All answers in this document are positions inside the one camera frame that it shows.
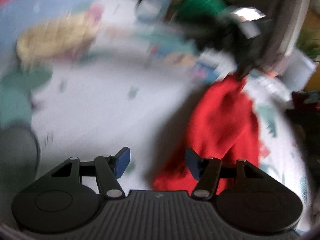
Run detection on red knit sweater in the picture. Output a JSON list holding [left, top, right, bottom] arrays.
[[152, 75, 260, 192]]

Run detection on dark clothes pile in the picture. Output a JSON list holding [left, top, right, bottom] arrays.
[[286, 90, 319, 175]]

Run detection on black green gloved hand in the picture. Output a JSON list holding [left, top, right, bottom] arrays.
[[175, 0, 229, 28]]

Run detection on pink white curtain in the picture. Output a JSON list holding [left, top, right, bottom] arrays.
[[260, 0, 310, 75]]

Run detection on cartoon printed play mat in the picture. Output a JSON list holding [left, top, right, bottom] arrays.
[[0, 0, 316, 230]]

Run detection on cream folded garment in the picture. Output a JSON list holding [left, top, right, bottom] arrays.
[[16, 13, 99, 68]]

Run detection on pink blue blanket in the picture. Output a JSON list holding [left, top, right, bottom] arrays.
[[1, 0, 91, 54]]

